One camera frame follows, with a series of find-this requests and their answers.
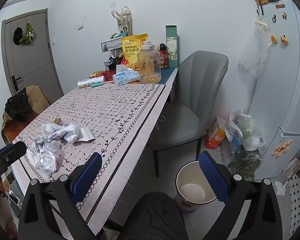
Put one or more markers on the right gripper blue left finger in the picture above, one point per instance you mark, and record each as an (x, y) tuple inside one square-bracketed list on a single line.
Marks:
[(83, 176)]

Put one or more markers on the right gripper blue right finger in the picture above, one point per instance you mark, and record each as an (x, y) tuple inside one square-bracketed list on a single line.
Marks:
[(217, 176)]

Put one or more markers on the clear plastic wrapper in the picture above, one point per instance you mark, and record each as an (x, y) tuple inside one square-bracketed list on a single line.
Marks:
[(43, 155)]

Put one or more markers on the white paper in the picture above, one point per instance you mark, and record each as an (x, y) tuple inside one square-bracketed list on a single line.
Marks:
[(70, 132)]

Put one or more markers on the round white trash bin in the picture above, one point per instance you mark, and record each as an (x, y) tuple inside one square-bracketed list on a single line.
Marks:
[(193, 189)]

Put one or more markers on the bag of green vegetables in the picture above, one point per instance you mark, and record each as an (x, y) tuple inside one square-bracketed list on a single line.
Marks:
[(245, 164)]

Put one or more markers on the orange paper bag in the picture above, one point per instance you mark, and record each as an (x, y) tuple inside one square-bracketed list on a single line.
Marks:
[(215, 134)]

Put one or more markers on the white plastic bag with goods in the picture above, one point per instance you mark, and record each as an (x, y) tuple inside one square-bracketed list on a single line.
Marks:
[(244, 128)]

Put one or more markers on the brown chair with black clothes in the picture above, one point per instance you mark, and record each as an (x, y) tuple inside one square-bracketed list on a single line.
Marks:
[(21, 109)]

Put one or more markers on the teal marker pen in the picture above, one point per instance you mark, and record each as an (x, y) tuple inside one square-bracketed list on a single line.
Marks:
[(101, 83)]

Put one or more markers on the white tube package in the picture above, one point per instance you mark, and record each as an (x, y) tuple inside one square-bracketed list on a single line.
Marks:
[(89, 82)]

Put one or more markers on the white refrigerator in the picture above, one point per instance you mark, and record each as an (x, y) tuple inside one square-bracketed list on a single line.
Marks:
[(276, 101)]

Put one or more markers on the grey upholstered chair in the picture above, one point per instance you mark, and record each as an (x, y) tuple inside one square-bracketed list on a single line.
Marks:
[(187, 116)]

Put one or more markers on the grey door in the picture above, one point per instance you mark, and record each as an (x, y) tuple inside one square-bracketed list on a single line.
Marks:
[(27, 54)]

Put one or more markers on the blue tissue pack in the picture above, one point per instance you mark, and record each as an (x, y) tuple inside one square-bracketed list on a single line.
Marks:
[(125, 75)]

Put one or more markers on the mesh bag on fridge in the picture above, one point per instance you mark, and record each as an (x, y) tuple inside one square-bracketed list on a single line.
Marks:
[(255, 50)]

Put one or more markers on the red decorated tin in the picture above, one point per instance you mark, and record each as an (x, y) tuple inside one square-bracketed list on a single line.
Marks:
[(163, 55)]

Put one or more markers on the clear plastic jug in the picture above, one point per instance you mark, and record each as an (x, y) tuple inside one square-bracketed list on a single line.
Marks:
[(149, 63)]

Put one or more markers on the yellow snack bag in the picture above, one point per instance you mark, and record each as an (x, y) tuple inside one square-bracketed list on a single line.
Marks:
[(131, 45)]

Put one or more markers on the green tall box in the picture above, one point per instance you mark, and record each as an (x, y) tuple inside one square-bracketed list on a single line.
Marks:
[(172, 43)]

